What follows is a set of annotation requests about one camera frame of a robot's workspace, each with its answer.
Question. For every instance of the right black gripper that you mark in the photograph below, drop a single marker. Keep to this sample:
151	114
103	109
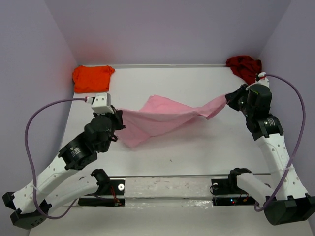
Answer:
234	99

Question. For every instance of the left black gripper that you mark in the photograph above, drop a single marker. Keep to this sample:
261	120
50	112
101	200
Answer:
117	118

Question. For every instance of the orange t shirt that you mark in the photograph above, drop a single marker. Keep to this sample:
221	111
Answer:
92	79

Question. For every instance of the pink t shirt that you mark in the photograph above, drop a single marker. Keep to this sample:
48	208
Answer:
161	115

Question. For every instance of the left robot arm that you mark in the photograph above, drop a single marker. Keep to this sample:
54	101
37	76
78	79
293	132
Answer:
33	203

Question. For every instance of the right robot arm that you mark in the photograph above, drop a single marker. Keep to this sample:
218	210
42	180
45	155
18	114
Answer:
289	201

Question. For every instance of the dark red t shirt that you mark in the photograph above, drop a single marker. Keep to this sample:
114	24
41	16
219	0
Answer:
245	67

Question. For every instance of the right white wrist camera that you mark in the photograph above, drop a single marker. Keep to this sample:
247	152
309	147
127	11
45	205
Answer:
262	79

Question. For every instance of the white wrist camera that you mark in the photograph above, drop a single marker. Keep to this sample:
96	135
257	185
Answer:
100	103
262	79

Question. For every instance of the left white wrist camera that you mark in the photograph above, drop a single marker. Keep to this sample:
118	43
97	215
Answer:
100	103

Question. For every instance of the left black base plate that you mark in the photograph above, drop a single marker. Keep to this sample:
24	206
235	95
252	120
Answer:
112	197

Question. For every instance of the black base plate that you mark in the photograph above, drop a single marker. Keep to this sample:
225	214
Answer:
225	195
112	197

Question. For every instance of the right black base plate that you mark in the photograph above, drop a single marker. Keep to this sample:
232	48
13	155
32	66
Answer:
225	195

